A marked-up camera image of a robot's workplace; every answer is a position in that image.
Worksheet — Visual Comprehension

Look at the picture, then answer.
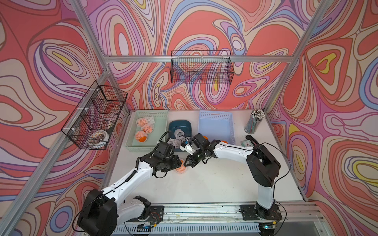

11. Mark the white foam net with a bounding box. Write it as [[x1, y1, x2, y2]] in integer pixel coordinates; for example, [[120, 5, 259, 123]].
[[167, 139, 182, 149], [174, 129, 185, 140]]

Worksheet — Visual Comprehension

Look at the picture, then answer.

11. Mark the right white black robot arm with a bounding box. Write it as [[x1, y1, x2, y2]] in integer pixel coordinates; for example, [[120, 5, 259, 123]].
[[180, 133, 281, 215]]

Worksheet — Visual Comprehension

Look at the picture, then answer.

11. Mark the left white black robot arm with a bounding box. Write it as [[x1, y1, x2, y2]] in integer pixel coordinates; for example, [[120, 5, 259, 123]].
[[74, 141, 182, 236]]

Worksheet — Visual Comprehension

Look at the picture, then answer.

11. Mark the light blue plastic basket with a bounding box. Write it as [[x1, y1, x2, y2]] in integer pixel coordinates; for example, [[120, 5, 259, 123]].
[[198, 110, 235, 145]]

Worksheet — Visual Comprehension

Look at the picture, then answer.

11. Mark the dark teal plastic tub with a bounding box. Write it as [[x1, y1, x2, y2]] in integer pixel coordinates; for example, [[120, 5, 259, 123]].
[[168, 120, 192, 152]]

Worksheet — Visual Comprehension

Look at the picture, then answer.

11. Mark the green plastic basket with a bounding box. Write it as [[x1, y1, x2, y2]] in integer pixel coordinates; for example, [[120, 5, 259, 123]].
[[125, 110, 168, 152]]

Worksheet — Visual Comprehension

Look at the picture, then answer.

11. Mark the small teal alarm clock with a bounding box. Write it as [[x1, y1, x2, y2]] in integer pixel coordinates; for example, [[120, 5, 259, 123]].
[[241, 140, 253, 147]]

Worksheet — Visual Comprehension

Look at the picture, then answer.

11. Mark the cup of pencils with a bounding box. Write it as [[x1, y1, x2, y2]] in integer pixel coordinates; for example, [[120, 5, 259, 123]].
[[244, 109, 265, 134]]

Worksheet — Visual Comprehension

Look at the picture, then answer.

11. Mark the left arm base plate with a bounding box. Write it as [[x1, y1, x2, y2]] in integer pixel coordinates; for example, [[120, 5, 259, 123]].
[[128, 205, 164, 222]]

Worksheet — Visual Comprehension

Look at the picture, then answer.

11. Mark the item in left wire basket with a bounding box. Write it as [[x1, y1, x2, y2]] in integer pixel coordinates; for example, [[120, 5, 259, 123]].
[[88, 130, 109, 148]]

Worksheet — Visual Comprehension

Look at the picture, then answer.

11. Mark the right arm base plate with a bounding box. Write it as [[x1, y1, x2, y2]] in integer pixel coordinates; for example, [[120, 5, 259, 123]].
[[239, 204, 283, 222]]

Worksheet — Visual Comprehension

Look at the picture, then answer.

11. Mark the black wire basket left wall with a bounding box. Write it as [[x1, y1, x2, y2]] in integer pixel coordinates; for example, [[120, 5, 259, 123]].
[[61, 82, 128, 150]]

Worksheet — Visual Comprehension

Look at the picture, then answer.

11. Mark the black wire basket wall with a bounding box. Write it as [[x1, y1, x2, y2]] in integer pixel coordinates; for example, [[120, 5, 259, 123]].
[[61, 82, 128, 150], [170, 49, 234, 85]]

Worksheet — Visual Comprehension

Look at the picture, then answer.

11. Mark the black wire basket back wall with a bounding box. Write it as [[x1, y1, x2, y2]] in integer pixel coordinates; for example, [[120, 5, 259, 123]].
[[170, 49, 234, 85]]

